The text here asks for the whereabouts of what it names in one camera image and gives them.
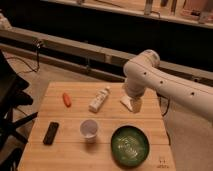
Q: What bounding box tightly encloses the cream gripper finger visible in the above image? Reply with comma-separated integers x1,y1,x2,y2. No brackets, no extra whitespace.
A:
131,98,142,113

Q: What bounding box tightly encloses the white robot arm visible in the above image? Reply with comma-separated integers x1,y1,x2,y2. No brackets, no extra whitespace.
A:
123,49,213,122

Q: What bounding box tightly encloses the green ceramic bowl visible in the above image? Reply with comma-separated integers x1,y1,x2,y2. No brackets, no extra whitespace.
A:
110,125,150,167

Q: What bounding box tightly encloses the white rectangular block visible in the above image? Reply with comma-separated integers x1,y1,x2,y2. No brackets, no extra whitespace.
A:
120,96,133,111

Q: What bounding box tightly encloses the white plastic bottle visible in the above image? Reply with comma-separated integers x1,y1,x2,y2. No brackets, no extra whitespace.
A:
89,86,110,113

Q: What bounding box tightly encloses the orange carrot-shaped object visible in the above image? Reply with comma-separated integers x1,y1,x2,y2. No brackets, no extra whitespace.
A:
62,93,71,107

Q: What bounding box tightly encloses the black chair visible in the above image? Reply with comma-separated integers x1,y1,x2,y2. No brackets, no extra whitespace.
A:
0,49,39,171

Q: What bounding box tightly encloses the black cable on floor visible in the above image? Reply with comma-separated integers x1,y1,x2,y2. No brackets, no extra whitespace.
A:
3,39,44,75

